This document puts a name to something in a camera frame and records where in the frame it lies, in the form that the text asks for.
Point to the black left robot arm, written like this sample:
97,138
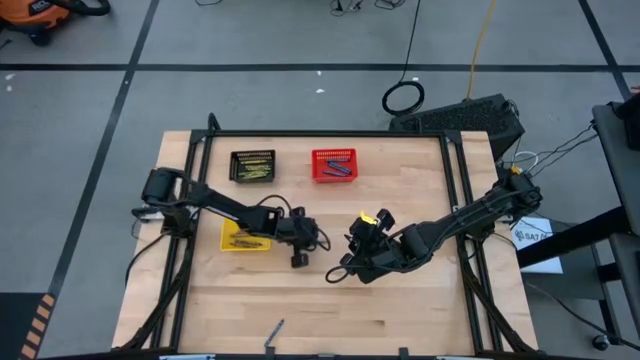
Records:
225,205

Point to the black mat striped edge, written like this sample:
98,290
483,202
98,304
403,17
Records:
15,325

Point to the black side table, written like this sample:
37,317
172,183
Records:
620,165

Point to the red plastic basket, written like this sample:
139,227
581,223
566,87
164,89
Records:
320,157

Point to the brown crayon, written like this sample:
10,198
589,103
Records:
240,234
243,241
245,246
247,243

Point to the black plastic basket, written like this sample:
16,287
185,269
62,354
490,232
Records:
235,170

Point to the black metal beam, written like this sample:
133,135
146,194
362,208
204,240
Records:
570,240

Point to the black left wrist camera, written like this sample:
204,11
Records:
310,234

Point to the orange shop vacuum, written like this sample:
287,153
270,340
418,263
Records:
30,15

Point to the black caster wheel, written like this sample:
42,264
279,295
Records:
600,342

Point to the white label strip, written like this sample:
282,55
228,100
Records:
187,357
452,357

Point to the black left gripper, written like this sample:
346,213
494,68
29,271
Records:
292,232

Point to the black computer case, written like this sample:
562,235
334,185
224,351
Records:
457,120

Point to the black box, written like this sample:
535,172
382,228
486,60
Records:
627,117

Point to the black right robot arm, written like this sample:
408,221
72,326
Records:
470,215

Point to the yellow plastic basket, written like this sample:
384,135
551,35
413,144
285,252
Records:
227,242

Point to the white printed paper sheet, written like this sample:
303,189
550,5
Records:
537,250

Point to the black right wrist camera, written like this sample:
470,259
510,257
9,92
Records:
380,265

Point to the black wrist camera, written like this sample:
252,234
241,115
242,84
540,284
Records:
310,234
380,265

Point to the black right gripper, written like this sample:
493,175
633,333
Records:
370,240

